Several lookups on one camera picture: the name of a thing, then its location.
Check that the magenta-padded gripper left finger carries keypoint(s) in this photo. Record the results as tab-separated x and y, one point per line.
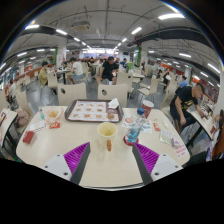
75	158

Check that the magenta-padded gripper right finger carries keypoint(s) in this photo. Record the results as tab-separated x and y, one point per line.
148	159

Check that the clear bottle with blue cap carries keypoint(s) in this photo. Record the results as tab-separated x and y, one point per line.
135	131

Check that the small red sauce packet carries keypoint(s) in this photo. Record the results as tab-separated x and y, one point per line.
156	126
55	125

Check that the red-printed table sticker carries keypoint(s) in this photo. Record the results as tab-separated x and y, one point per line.
181	151

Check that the printed sticker sheet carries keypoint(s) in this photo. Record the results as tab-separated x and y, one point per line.
128	120

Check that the clear plastic bag with food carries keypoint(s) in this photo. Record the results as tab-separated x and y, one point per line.
53	114

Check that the white printed card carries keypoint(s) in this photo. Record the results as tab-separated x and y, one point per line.
37	125

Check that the brown food tray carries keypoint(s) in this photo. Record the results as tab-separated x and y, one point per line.
121	116

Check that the red wallet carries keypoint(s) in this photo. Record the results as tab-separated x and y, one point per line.
28	137

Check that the red paper cup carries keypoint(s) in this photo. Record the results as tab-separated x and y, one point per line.
148	108

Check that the small bottle with teal liquid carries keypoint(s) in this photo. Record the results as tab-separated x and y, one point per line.
41	115

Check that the crumpled white napkin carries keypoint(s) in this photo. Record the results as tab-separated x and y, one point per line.
113	104

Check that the pink bag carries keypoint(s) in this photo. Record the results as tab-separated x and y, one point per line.
22	117

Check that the beige chair with round hole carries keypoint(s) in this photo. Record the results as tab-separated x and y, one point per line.
71	91
113	91

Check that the beige neighbouring table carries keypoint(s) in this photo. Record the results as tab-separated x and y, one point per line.
205	121
7	121

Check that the person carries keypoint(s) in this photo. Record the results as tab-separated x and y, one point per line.
108	68
183	100
42	76
77	68

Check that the beige chairs group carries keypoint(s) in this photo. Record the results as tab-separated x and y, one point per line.
125	78

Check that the ceiling air conditioner unit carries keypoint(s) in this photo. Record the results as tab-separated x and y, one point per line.
80	25

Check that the ceiling lights group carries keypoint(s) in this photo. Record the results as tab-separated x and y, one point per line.
171	16

